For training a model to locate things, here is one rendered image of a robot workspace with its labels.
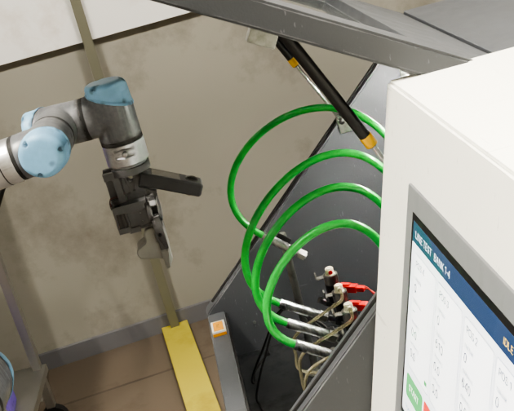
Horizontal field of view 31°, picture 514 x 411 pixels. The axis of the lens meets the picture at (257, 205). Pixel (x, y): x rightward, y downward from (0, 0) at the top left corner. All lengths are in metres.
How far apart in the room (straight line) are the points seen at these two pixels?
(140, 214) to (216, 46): 2.32
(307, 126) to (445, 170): 3.01
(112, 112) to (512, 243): 0.87
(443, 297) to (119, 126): 0.72
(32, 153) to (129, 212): 0.25
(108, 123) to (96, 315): 2.64
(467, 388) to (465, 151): 0.26
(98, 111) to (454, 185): 0.74
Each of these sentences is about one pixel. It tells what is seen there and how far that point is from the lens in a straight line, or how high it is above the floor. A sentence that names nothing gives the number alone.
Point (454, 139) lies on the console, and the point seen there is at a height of 1.54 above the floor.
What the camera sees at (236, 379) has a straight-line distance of 1.85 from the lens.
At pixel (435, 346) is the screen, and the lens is 1.15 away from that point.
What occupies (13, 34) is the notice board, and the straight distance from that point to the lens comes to 3.83.
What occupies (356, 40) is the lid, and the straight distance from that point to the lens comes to 1.28.
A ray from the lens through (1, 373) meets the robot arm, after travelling 1.87.
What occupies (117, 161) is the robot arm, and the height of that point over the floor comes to 1.45.
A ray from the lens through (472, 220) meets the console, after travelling 1.01.
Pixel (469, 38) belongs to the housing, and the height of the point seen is 1.50.
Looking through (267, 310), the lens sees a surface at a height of 1.20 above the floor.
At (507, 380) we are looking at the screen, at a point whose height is 1.36.
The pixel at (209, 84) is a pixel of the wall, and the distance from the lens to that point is 3.95.
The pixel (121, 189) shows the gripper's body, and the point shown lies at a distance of 1.66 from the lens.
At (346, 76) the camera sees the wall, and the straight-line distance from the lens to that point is 4.09.
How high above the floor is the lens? 1.89
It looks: 20 degrees down
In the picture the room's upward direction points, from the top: 14 degrees counter-clockwise
